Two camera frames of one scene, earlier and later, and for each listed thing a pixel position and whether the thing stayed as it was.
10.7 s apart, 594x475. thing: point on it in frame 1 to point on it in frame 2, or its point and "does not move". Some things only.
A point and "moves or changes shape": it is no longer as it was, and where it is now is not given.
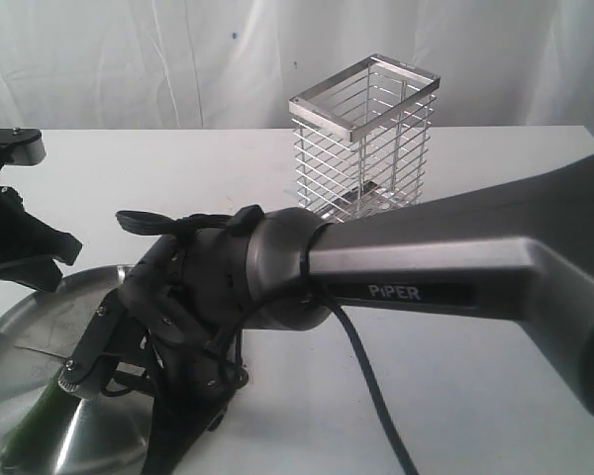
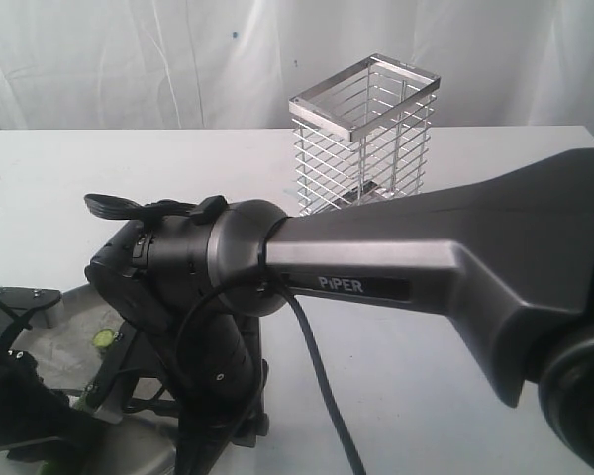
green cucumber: x=31 y=447 moves or changes shape
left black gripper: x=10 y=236 to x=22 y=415
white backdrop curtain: x=236 y=64 does not move
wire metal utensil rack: x=361 y=139 does not move
